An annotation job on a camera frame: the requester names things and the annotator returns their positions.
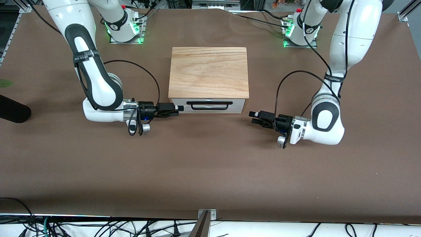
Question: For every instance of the black rounded blurry object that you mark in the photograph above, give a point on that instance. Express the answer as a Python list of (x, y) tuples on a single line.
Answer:
[(13, 112)]

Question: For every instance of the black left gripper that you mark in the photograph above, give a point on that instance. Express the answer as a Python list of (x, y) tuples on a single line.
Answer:
[(283, 122)]

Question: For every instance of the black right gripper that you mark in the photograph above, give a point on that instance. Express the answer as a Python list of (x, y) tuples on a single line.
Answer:
[(148, 110)]

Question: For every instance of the brown paper table cover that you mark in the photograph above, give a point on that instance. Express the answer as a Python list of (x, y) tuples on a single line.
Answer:
[(210, 171)]

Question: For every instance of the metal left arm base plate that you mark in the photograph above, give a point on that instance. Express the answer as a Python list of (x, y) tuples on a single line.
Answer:
[(301, 46)]

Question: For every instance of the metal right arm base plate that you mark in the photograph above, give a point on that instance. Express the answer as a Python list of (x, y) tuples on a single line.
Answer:
[(126, 40)]

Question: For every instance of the aluminium profile rail with bracket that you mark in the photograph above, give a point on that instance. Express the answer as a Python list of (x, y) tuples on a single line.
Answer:
[(25, 9)]

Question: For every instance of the silver metal edge bracket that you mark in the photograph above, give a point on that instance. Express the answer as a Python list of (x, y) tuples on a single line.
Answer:
[(213, 214)]

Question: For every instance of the light wooden drawer cabinet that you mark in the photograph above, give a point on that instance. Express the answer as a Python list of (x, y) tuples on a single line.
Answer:
[(209, 72)]

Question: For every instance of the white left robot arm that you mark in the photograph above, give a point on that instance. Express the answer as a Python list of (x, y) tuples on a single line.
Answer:
[(352, 33)]

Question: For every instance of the silver metal frame box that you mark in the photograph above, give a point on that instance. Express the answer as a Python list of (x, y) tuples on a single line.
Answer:
[(215, 5)]

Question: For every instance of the aluminium profile corner post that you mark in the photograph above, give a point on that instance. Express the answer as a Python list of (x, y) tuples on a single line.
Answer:
[(406, 13)]

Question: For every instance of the grey slanted strut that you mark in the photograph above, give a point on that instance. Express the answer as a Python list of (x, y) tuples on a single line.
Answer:
[(201, 228)]

